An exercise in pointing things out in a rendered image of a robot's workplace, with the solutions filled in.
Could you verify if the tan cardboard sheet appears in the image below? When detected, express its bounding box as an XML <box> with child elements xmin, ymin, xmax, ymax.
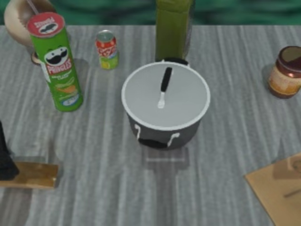
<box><xmin>244</xmin><ymin>152</ymin><xmax>301</xmax><ymax>226</ymax></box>

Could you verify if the tall green bottle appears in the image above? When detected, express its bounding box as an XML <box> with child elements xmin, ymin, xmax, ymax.
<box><xmin>155</xmin><ymin>0</ymin><xmax>196</xmax><ymax>62</ymax></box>

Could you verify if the grey lidded kitchen pot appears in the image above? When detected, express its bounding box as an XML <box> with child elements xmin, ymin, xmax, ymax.
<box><xmin>121</xmin><ymin>57</ymin><xmax>211</xmax><ymax>151</ymax></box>

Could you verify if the wooden block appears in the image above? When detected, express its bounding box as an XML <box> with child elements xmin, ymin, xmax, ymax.
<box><xmin>0</xmin><ymin>161</ymin><xmax>59</xmax><ymax>189</ymax></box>

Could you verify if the brown glass jar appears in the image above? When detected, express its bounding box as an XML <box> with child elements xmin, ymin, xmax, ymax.
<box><xmin>267</xmin><ymin>46</ymin><xmax>301</xmax><ymax>99</ymax></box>

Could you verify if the green Pringles chip can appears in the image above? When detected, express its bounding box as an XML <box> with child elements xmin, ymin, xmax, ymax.
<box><xmin>26</xmin><ymin>12</ymin><xmax>84</xmax><ymax>113</ymax></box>

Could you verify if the beige bowl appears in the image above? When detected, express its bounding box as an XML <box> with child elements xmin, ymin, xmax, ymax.
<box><xmin>4</xmin><ymin>0</ymin><xmax>57</xmax><ymax>65</ymax></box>

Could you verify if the red and green soda can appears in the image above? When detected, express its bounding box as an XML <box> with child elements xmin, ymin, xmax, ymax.
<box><xmin>95</xmin><ymin>30</ymin><xmax>119</xmax><ymax>70</ymax></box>

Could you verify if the black object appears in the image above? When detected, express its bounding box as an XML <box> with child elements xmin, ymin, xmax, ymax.
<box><xmin>0</xmin><ymin>121</ymin><xmax>20</xmax><ymax>181</ymax></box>

